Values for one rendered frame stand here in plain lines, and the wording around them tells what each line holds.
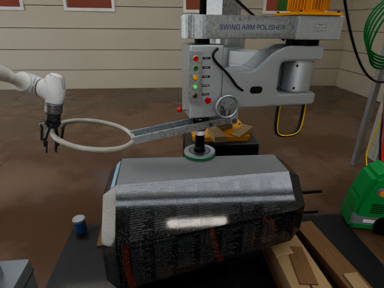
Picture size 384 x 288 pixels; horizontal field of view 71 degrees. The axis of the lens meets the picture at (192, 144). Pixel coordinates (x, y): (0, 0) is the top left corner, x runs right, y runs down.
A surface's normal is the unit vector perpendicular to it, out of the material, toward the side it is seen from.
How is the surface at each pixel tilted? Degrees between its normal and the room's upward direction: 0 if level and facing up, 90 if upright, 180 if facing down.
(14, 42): 90
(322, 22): 90
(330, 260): 0
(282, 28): 90
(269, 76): 90
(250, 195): 45
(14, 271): 0
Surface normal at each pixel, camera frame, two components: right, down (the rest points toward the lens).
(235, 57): -0.70, 0.28
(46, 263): 0.01, -0.91
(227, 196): 0.12, -0.37
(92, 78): 0.11, 0.40
